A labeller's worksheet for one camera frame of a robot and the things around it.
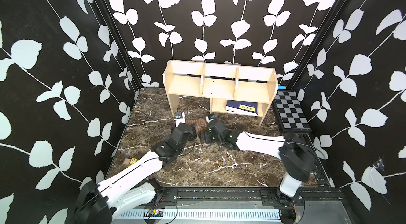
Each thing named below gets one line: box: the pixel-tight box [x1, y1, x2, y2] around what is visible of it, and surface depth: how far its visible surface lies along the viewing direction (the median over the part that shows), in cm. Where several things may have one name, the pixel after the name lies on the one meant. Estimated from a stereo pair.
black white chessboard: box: [271, 89, 312, 133], surface depth 104 cm
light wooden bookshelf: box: [162, 59, 279, 126], surface depth 89 cm
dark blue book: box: [225, 99, 258, 117], surface depth 92 cm
